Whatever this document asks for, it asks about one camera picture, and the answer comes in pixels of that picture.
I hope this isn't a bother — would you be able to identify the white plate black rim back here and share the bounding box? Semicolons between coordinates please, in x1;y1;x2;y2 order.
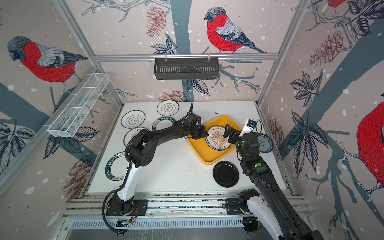
157;100;180;116

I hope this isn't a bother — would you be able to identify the white plate black rim left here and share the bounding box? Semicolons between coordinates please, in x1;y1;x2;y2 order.
121;110;146;129

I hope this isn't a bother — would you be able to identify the white plate black rim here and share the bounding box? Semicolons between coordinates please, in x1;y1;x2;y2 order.
157;100;180;116
121;110;146;129

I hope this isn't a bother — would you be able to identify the teal patterned plate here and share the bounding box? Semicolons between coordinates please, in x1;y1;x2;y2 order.
257;133;274;153

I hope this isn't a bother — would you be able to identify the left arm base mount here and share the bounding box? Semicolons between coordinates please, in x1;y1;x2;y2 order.
106;198;148;217

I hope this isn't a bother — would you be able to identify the orange sunburst plate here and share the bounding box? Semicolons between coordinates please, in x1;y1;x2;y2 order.
123;127;148;147
205;126;231;151

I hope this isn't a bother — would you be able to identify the white wire mesh shelf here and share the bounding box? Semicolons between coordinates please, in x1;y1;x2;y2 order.
48;73;110;138

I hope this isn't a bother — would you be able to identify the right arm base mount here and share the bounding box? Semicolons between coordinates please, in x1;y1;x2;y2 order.
225;189;260;215

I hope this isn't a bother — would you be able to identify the green rim plate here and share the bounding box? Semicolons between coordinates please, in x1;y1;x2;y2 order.
152;116;176;131
105;152;129;182

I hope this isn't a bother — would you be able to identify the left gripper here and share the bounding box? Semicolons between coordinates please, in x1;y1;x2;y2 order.
189;125;211;140

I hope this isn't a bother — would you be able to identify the black hanging wall basket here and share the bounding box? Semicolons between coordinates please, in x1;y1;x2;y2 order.
154;58;219;80

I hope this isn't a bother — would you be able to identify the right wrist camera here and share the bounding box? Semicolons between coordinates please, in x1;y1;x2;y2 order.
242;119;258;134

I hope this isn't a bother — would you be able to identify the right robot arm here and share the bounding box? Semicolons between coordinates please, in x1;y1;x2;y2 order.
224;125;323;240

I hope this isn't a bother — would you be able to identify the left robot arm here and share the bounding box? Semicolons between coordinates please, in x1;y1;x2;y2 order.
105;112;209;216

